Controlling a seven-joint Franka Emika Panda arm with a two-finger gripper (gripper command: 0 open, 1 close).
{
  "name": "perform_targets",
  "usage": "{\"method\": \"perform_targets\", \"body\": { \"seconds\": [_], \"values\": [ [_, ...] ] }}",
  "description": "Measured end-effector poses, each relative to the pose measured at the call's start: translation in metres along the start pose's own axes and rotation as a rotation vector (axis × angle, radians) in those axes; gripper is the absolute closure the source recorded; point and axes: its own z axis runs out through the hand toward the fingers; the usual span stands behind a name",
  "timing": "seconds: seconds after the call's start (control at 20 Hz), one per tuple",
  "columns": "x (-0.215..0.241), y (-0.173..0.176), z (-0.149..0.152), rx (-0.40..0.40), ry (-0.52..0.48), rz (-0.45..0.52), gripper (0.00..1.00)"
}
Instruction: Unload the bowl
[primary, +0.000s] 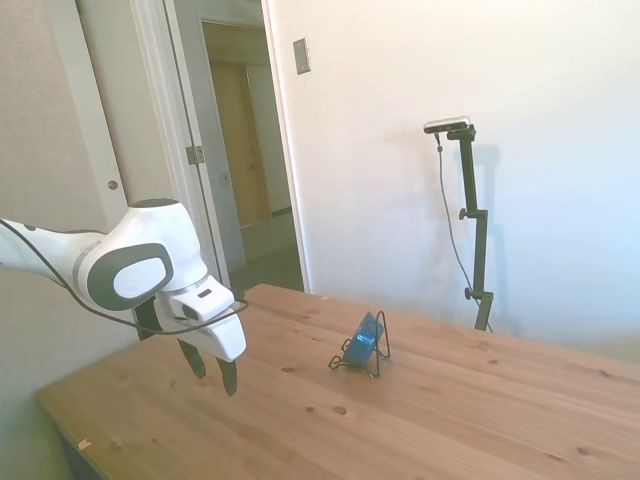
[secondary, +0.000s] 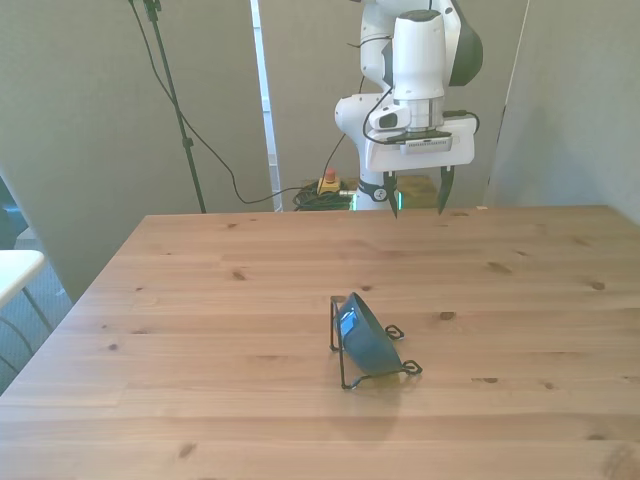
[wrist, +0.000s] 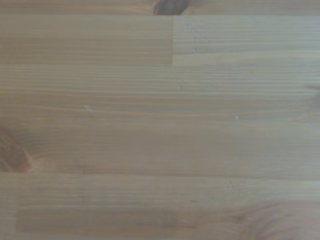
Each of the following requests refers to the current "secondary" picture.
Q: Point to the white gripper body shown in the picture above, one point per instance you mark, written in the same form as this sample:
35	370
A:
425	157

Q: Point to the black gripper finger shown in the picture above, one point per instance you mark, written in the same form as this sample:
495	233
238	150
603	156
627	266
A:
392	195
444	192

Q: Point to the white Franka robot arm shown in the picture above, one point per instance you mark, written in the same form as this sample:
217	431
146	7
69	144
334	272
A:
417	60

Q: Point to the blue bowl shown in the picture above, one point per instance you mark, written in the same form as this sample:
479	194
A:
370	345

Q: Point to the yellow emergency stop button box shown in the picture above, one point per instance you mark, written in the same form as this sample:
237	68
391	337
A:
328	184

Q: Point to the white side table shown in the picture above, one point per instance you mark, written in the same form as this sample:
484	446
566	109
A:
17	270

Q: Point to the dark chair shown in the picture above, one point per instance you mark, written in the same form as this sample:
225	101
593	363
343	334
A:
10	220

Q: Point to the white vertical frame post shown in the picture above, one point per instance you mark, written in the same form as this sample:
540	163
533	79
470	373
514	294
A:
267	110

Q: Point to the black camera tripod stand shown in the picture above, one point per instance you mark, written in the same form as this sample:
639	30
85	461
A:
187	142

